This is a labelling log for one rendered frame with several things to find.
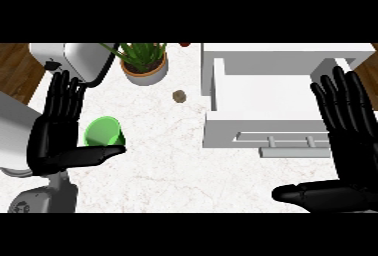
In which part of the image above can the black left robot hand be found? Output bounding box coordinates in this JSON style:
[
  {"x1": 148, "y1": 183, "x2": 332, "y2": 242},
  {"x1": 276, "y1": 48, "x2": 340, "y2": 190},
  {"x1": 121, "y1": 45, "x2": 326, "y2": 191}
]
[{"x1": 25, "y1": 69, "x2": 129, "y2": 177}]

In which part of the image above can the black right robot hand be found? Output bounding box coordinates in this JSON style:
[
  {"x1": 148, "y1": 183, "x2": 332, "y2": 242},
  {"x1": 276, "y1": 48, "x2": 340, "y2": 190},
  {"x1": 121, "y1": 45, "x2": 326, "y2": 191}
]
[{"x1": 270, "y1": 65, "x2": 378, "y2": 213}]

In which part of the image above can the green cup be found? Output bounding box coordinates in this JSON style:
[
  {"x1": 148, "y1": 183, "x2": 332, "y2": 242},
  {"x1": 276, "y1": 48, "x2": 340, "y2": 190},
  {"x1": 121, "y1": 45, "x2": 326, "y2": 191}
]
[{"x1": 83, "y1": 115, "x2": 127, "y2": 148}]

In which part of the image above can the white open drawer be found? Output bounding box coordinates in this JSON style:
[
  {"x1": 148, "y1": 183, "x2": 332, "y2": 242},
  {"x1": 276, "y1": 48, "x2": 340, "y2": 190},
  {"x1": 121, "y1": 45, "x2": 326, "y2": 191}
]
[{"x1": 202, "y1": 57, "x2": 357, "y2": 159}]

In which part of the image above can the white block appliance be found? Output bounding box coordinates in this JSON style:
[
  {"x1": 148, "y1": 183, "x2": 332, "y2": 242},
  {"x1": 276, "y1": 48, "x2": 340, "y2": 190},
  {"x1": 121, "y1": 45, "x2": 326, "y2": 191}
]
[{"x1": 0, "y1": 91, "x2": 43, "y2": 177}]

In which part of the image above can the white cabinet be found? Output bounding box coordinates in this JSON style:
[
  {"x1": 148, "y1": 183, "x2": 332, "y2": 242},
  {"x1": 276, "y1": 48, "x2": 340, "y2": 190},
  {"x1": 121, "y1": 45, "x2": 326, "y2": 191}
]
[{"x1": 199, "y1": 43, "x2": 377, "y2": 98}]

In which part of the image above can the small brown round object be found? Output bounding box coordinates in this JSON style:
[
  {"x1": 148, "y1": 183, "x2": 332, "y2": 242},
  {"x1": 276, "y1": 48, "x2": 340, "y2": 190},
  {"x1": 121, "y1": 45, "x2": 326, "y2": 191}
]
[{"x1": 171, "y1": 89, "x2": 188, "y2": 104}]

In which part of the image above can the potted green plant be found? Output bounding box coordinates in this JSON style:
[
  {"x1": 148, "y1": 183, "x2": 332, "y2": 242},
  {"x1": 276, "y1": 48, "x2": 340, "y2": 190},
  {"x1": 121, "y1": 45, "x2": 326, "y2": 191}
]
[{"x1": 99, "y1": 43, "x2": 170, "y2": 87}]

